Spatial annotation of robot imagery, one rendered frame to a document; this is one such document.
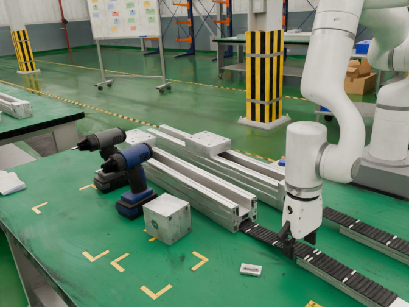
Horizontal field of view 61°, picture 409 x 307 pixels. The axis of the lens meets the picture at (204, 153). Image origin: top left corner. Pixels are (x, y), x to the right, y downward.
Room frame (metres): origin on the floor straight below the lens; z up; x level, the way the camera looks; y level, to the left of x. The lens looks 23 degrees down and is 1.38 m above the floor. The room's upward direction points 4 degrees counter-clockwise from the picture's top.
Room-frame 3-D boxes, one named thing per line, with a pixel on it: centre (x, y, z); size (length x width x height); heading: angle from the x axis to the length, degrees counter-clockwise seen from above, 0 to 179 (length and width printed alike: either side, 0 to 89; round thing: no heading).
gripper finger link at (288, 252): (0.68, -0.18, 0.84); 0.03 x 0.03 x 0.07; 37
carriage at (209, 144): (1.30, -0.01, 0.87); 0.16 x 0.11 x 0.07; 37
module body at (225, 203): (1.18, 0.14, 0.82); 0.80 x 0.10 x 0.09; 37
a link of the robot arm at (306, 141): (0.71, -0.23, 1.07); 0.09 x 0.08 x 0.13; 46
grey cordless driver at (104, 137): (1.16, 0.37, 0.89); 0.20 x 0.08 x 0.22; 130
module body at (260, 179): (1.30, -0.01, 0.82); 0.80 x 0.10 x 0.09; 37
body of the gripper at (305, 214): (0.71, -0.22, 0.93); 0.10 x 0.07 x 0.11; 127
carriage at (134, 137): (1.38, 0.29, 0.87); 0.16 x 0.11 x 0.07; 37
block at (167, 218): (0.87, 0.11, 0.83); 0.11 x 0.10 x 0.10; 138
